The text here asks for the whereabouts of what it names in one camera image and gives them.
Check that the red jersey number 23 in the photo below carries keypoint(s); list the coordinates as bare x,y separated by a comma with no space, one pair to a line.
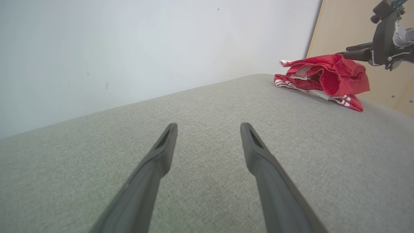
354,103

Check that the light wooden panel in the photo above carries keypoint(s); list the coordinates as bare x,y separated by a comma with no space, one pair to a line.
339,26

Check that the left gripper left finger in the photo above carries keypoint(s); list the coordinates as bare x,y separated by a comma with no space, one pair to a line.
142,191

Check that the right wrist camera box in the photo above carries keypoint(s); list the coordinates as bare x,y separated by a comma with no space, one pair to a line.
385,8

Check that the red shorts white stripe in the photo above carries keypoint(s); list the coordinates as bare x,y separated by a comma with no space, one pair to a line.
339,71

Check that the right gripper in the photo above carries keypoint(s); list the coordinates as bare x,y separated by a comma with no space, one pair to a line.
383,42

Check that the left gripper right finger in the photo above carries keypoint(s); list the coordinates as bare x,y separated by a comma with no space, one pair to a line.
278,194

